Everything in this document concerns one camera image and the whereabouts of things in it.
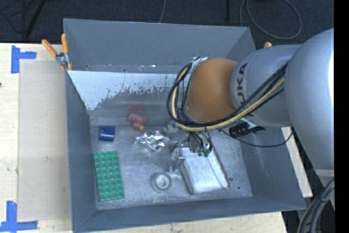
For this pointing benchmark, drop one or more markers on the clear round glass lid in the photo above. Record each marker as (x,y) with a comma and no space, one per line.
(161,182)

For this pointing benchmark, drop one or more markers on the pale wood flat board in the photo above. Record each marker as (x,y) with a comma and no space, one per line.
(41,131)

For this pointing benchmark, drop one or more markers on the red toy sausage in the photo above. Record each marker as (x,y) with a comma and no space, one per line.
(137,118)

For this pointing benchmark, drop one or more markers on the blue cup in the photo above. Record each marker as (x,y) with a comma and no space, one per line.
(106,133)

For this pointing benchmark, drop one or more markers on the crumpled silver foil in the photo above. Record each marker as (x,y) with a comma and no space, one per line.
(152,140)

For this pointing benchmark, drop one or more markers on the green studded flat block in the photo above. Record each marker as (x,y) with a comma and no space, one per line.
(109,176)

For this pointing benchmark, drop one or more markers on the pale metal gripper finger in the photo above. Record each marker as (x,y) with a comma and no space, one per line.
(173,162)
(180,153)

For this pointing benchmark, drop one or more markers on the grey metal bin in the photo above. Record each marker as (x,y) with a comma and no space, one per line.
(152,166)

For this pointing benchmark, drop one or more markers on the red-brown flat block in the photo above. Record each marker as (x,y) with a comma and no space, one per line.
(203,174)

